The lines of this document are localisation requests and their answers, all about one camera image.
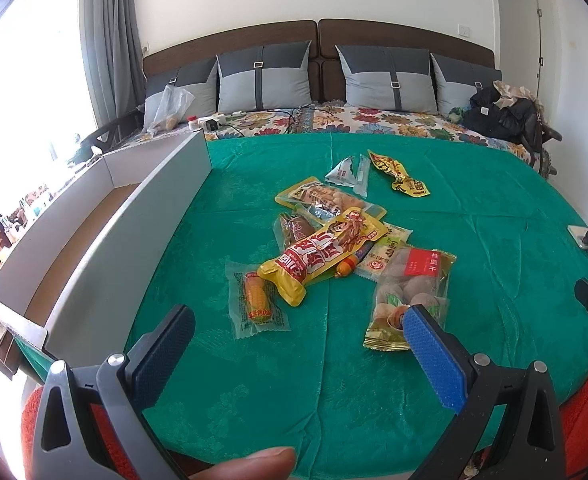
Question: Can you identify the clear pack orange snack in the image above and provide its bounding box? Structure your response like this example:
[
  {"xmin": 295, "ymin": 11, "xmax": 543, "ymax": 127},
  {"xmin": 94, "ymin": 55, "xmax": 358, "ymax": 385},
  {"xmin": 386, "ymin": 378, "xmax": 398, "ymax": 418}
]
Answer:
[{"xmin": 226, "ymin": 262, "xmax": 290, "ymax": 339}]

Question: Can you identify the black chair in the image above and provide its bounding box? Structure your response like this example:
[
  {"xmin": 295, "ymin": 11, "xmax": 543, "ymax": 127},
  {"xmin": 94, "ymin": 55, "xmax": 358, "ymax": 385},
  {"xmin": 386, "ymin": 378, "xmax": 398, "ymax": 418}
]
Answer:
[{"xmin": 68, "ymin": 108, "xmax": 143, "ymax": 165}]

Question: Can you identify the far right grey pillow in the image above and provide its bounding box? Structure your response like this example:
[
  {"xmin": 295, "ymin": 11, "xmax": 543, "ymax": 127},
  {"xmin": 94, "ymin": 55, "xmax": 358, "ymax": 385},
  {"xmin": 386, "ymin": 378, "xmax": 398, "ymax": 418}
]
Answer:
[{"xmin": 431, "ymin": 53, "xmax": 502, "ymax": 116}]

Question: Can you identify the white card on bed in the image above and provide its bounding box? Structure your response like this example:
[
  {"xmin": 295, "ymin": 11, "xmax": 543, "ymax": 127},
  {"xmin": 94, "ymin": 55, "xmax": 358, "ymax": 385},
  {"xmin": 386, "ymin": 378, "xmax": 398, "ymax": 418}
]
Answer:
[{"xmin": 567, "ymin": 226, "xmax": 588, "ymax": 250}]

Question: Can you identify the white triangular snack pack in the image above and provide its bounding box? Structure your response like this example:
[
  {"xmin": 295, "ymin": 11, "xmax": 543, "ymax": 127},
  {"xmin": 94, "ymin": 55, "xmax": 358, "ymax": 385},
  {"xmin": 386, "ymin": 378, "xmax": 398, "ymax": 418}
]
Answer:
[{"xmin": 324, "ymin": 157, "xmax": 357, "ymax": 188}]

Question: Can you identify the white cardboard box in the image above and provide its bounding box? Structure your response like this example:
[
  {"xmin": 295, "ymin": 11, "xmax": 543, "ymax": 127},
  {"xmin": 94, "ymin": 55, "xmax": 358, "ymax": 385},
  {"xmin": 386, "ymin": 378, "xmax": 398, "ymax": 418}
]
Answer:
[{"xmin": 0, "ymin": 131, "xmax": 212, "ymax": 366}]

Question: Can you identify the large yellow red snack bag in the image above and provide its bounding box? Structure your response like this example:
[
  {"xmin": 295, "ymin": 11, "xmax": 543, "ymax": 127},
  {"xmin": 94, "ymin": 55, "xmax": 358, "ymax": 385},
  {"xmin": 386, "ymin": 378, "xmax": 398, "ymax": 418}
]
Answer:
[{"xmin": 257, "ymin": 207, "xmax": 388, "ymax": 307}]

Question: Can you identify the white pack red logo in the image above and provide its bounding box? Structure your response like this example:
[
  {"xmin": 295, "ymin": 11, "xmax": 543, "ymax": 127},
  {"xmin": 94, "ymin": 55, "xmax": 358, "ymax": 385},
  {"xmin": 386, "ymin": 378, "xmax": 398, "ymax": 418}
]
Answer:
[{"xmin": 355, "ymin": 222, "xmax": 412, "ymax": 282}]

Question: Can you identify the person's thumb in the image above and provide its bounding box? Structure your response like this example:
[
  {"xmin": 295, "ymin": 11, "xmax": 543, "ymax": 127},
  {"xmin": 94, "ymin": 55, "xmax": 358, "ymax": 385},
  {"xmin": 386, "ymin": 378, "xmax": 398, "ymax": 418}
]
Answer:
[{"xmin": 191, "ymin": 446, "xmax": 296, "ymax": 480}]

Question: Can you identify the far left grey pillow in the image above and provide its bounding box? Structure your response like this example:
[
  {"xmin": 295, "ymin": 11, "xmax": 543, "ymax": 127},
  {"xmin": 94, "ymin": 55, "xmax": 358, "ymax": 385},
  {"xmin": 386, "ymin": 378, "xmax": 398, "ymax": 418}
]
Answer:
[{"xmin": 143, "ymin": 58, "xmax": 217, "ymax": 130}]

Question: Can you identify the clear narrow snack pack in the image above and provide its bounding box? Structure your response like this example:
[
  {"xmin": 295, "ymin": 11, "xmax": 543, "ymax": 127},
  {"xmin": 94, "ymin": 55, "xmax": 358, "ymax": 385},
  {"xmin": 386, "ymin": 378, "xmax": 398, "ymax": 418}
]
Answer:
[{"xmin": 352, "ymin": 154, "xmax": 371, "ymax": 198}]

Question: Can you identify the clear plastic bag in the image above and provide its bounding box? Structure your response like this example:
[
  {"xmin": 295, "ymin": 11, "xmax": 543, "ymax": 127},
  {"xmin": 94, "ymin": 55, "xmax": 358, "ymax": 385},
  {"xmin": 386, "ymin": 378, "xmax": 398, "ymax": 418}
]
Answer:
[{"xmin": 143, "ymin": 84, "xmax": 195, "ymax": 136}]

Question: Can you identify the pile of dark clothes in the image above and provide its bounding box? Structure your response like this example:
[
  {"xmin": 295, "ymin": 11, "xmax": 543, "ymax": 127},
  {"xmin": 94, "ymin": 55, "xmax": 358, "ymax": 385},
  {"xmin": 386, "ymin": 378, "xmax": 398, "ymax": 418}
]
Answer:
[{"xmin": 462, "ymin": 86, "xmax": 542, "ymax": 153}]

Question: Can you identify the yellow tray snack pack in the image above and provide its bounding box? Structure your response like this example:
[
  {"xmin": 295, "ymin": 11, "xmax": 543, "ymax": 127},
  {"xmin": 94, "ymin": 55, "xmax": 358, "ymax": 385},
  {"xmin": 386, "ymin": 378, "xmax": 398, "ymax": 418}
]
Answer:
[{"xmin": 274, "ymin": 177, "xmax": 386, "ymax": 222}]

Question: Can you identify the brown headboard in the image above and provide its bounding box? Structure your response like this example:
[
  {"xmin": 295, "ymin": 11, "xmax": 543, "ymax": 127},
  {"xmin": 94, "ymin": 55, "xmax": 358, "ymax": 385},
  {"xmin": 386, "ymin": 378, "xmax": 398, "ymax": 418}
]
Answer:
[{"xmin": 142, "ymin": 18, "xmax": 495, "ymax": 102}]

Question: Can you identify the dried fruit bag red label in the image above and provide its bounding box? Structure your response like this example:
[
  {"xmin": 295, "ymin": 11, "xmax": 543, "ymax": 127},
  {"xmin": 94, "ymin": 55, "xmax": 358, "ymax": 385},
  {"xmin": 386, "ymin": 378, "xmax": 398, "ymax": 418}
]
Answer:
[{"xmin": 364, "ymin": 244, "xmax": 457, "ymax": 352}]

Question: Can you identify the grey pillow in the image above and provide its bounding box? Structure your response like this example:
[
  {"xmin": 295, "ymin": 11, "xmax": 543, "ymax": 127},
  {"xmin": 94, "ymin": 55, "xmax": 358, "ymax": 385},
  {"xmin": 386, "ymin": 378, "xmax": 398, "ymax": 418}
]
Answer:
[
  {"xmin": 336, "ymin": 46, "xmax": 437, "ymax": 114},
  {"xmin": 431, "ymin": 53, "xmax": 502, "ymax": 116},
  {"xmin": 143, "ymin": 58, "xmax": 217, "ymax": 130},
  {"xmin": 217, "ymin": 40, "xmax": 311, "ymax": 114}
]

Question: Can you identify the green bedspread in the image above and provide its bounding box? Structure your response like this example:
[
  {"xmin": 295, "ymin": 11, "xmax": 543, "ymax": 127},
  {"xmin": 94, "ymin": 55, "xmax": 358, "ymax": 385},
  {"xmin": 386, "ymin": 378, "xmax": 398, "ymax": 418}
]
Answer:
[{"xmin": 124, "ymin": 131, "xmax": 588, "ymax": 478}]

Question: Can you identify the yellow wrapper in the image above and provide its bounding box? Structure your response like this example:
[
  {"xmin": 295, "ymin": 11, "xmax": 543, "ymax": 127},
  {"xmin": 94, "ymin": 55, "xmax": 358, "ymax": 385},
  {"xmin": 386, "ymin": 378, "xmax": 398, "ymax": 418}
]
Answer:
[{"xmin": 368, "ymin": 151, "xmax": 430, "ymax": 198}]

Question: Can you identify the brown snack pack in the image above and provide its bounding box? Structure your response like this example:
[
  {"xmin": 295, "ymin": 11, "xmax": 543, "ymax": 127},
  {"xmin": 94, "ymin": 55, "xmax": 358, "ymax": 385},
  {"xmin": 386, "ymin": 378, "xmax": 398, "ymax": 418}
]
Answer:
[{"xmin": 273, "ymin": 212, "xmax": 318, "ymax": 252}]

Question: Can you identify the floral bed sheet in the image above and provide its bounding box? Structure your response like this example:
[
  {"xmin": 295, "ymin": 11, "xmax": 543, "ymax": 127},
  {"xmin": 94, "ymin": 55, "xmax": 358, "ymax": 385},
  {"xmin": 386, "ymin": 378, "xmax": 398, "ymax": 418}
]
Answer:
[{"xmin": 118, "ymin": 103, "xmax": 538, "ymax": 166}]

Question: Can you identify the grey curtain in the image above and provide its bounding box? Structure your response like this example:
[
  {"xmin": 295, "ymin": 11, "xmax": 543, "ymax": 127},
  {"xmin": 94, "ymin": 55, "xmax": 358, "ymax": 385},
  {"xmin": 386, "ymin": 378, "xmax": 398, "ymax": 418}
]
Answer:
[{"xmin": 79, "ymin": 0, "xmax": 145, "ymax": 126}]

